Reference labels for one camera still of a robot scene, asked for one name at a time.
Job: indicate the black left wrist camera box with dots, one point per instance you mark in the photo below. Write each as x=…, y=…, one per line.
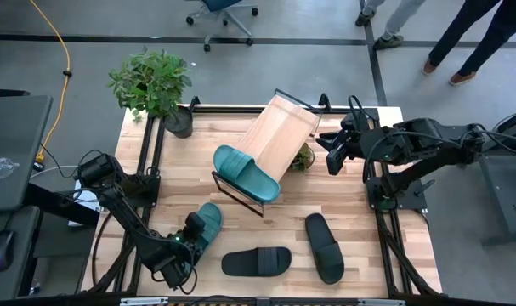
x=194, y=225

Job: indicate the grey metal stand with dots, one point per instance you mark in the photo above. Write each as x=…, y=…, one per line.
x=502, y=195

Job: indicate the black computer mouse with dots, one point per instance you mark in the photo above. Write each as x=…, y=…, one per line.
x=0, y=251

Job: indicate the green potted plant black pot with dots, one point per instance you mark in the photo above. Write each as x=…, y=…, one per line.
x=151, y=81

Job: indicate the black rubber slide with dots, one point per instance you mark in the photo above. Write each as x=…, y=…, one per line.
x=325, y=251
x=249, y=262

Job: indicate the person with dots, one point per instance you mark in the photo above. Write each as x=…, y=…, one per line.
x=455, y=34
x=404, y=13

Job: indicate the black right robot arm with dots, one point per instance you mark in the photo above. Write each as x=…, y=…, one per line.
x=419, y=140

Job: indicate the silver bracket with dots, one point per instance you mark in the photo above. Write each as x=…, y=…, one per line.
x=381, y=302
x=143, y=302

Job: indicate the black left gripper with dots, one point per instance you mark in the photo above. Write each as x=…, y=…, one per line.
x=187, y=246

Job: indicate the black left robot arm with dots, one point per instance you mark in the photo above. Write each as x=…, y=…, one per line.
x=128, y=217

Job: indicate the white box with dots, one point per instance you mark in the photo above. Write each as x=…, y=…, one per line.
x=85, y=204

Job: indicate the blue office chair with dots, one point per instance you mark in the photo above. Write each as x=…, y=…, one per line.
x=219, y=4

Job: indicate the small potted plant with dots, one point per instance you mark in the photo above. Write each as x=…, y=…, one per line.
x=302, y=158

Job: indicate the wooden shelf with black frame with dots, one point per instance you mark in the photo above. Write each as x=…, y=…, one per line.
x=279, y=132

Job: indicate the teal rubber slide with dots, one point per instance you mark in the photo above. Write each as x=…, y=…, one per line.
x=211, y=221
x=245, y=172

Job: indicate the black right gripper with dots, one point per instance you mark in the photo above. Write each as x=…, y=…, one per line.
x=353, y=142

